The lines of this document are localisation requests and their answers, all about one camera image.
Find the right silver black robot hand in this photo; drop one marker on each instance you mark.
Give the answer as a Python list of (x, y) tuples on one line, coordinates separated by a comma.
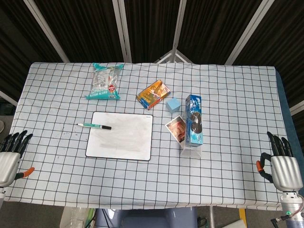
[(286, 171)]

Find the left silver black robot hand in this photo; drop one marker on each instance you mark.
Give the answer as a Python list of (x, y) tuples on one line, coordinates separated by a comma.
[(8, 164)]

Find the green whiteboard marker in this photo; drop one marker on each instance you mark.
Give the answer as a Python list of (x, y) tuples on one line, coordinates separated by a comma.
[(95, 125)]

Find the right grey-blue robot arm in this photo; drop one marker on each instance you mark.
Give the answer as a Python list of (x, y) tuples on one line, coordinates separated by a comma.
[(293, 206)]

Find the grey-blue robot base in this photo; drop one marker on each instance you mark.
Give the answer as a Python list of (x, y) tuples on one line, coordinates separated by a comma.
[(147, 218)]

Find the white dry-erase board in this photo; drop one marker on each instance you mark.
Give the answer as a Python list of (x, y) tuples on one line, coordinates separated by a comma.
[(123, 142)]

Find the clear plastic bag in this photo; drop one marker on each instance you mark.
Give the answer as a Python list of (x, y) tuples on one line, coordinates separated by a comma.
[(76, 218)]

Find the metal table leg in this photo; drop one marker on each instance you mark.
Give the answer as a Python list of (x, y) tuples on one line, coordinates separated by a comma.
[(211, 217)]

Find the checked light blue tablecloth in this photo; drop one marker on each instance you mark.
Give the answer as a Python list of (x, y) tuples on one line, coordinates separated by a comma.
[(225, 107)]

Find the clear acrylic stand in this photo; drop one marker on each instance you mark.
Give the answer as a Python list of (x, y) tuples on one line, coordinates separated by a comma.
[(191, 152)]

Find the blue cookie box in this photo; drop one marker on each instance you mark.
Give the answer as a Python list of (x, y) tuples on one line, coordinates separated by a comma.
[(194, 118)]

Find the red photo card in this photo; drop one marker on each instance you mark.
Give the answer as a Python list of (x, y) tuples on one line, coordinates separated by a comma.
[(177, 128)]

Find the teal silver snack bag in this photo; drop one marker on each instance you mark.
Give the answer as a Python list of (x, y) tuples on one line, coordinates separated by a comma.
[(104, 83)]

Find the light blue foam cube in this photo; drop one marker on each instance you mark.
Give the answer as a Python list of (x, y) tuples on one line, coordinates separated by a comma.
[(173, 105)]

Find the orange snack box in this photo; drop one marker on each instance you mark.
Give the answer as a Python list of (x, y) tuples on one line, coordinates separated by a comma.
[(153, 95)]

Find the white partition frame post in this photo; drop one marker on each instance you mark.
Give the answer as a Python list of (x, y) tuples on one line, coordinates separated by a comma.
[(8, 97), (122, 31), (247, 31), (47, 28), (297, 108)]

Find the white partition post with feet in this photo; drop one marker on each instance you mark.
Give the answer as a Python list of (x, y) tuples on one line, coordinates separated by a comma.
[(178, 23)]

